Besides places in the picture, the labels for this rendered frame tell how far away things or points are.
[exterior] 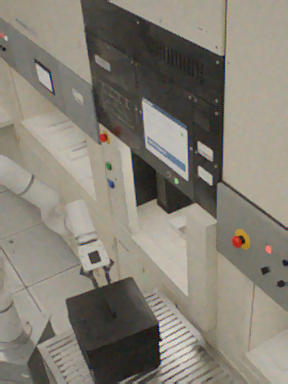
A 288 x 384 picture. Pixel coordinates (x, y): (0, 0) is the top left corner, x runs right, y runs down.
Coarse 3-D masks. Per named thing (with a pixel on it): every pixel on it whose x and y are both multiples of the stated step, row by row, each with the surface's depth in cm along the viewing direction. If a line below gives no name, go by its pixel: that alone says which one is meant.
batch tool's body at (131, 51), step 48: (96, 0) 187; (96, 48) 202; (144, 48) 171; (192, 48) 148; (96, 96) 221; (192, 96) 157; (144, 144) 199; (192, 144) 168; (144, 192) 268; (192, 192) 181; (144, 240) 250; (192, 240) 184; (144, 288) 266; (192, 288) 201
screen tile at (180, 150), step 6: (168, 126) 177; (174, 126) 173; (168, 132) 178; (174, 132) 175; (168, 138) 181; (180, 138) 173; (168, 144) 182; (174, 144) 178; (180, 144) 175; (174, 150) 180; (180, 150) 176; (180, 156) 178
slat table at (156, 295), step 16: (160, 304) 233; (160, 320) 253; (176, 320) 226; (64, 336) 222; (176, 336) 219; (192, 336) 220; (64, 352) 216; (80, 352) 215; (160, 352) 213; (192, 352) 212; (208, 352) 212; (48, 368) 211; (64, 368) 209; (80, 368) 210; (160, 368) 279; (176, 368) 207; (192, 368) 207; (208, 368) 206; (224, 368) 206
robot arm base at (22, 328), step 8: (8, 312) 211; (16, 312) 217; (0, 320) 211; (8, 320) 213; (16, 320) 217; (24, 320) 229; (0, 328) 214; (8, 328) 215; (16, 328) 218; (24, 328) 225; (0, 336) 217; (8, 336) 217; (16, 336) 220; (24, 336) 222; (0, 344) 219; (8, 344) 219; (16, 344) 218
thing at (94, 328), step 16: (112, 288) 207; (128, 288) 206; (80, 304) 201; (96, 304) 201; (112, 304) 200; (128, 304) 200; (144, 304) 200; (80, 320) 195; (96, 320) 194; (112, 320) 194; (128, 320) 194; (144, 320) 194; (80, 336) 190; (96, 336) 189; (112, 336) 188; (128, 336) 189; (144, 336) 192; (160, 336) 197; (96, 352) 186; (112, 352) 190; (128, 352) 194
